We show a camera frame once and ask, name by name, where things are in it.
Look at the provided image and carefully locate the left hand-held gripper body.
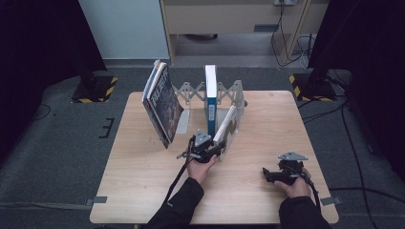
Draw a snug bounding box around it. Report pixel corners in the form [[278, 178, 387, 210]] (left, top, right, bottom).
[[188, 128, 221, 164]]

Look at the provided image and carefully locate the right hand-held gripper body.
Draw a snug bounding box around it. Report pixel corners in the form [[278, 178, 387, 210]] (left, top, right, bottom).
[[275, 151, 309, 186]]

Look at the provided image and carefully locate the thick blue cover book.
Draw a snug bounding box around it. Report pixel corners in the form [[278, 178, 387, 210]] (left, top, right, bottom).
[[203, 64, 219, 138]]

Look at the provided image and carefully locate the dark illustrated cover book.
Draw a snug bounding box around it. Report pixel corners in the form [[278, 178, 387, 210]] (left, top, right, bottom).
[[148, 62, 186, 150]]

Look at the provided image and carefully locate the grey expandable metal bookend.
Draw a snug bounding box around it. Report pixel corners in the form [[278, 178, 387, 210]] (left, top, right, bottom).
[[173, 79, 246, 136]]

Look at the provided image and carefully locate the thin paperback book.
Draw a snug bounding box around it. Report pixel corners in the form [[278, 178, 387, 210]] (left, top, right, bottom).
[[141, 59, 170, 150]]

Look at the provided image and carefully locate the person's right hand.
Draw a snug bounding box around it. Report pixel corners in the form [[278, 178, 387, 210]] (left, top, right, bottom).
[[273, 168, 311, 199]]

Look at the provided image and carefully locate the person's left hand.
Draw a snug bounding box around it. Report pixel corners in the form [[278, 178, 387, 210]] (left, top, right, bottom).
[[186, 155, 219, 186]]

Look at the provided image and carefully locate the grey tape piece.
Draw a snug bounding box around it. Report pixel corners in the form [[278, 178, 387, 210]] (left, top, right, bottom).
[[84, 196, 109, 206], [320, 196, 344, 206]]

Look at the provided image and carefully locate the black yellow striped stand base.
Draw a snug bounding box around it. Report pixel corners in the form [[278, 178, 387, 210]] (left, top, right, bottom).
[[288, 73, 339, 103]]

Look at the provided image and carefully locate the black and yellow hazard tape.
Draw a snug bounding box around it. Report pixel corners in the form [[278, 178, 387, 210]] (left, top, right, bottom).
[[71, 74, 119, 105]]

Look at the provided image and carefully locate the beige wooden desk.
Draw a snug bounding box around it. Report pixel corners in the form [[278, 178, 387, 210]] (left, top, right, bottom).
[[159, 0, 330, 65]]

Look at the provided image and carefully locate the black curtain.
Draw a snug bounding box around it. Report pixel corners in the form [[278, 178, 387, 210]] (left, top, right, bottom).
[[0, 0, 108, 160], [307, 0, 405, 175]]

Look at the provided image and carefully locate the grey floor tape strip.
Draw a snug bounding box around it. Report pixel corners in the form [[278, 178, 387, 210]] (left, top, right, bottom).
[[0, 200, 94, 212]]

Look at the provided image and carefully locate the right hand-held gripper black cable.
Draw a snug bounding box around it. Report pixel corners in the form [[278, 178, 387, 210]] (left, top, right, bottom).
[[296, 172, 321, 212]]

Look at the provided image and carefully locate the hand-held gripper black cable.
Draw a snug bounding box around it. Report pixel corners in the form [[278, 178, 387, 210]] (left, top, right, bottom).
[[296, 172, 321, 212], [163, 137, 196, 206]]

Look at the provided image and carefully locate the left hand-held gripper black cable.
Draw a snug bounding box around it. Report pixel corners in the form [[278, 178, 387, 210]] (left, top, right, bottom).
[[163, 137, 196, 206]]

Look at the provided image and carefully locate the black floor cable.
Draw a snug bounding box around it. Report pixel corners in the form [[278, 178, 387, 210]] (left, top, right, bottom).
[[300, 96, 350, 124], [340, 104, 374, 229], [26, 102, 53, 124], [328, 186, 405, 205]]

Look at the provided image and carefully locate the grey power cable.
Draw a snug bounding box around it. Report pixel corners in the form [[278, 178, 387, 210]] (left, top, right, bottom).
[[295, 33, 317, 71]]

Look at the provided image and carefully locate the black power cable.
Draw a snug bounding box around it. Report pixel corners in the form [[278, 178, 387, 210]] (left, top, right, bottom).
[[269, 3, 308, 69]]

